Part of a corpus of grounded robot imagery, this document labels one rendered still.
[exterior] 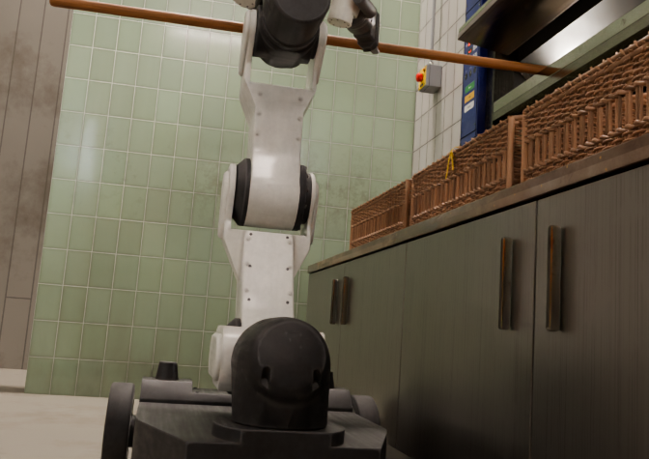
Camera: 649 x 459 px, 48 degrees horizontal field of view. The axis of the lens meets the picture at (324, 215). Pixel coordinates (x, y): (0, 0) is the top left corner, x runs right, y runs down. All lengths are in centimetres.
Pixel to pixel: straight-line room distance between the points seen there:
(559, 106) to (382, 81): 242
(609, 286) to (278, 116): 87
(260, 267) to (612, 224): 77
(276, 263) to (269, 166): 20
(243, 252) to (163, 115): 194
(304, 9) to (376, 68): 215
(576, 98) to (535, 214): 18
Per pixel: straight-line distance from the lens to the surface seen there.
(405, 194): 187
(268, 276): 147
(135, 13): 219
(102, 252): 328
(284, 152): 154
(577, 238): 99
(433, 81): 326
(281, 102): 158
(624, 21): 206
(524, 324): 110
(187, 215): 328
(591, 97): 112
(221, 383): 131
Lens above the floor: 34
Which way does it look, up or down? 9 degrees up
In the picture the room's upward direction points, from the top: 4 degrees clockwise
